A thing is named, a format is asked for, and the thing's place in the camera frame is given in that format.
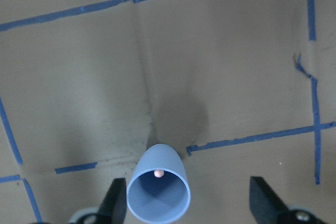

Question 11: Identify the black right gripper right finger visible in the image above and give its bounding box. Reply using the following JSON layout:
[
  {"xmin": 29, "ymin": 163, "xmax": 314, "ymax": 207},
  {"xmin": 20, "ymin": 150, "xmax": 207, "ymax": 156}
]
[{"xmin": 249, "ymin": 176, "xmax": 289, "ymax": 224}]

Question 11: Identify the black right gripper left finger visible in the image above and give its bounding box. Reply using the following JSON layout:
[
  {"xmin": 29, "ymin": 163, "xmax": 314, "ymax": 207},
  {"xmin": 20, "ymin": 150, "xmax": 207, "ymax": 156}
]
[{"xmin": 97, "ymin": 178, "xmax": 127, "ymax": 224}]

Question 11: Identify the light blue plastic cup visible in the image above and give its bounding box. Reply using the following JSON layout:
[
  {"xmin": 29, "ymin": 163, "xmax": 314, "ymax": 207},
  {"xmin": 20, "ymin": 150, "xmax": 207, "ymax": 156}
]
[{"xmin": 127, "ymin": 144, "xmax": 191, "ymax": 223}]

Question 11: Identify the pink chopstick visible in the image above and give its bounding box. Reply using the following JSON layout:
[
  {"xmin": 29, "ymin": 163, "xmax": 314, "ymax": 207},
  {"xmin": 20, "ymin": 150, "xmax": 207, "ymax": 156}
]
[{"xmin": 153, "ymin": 170, "xmax": 165, "ymax": 178}]

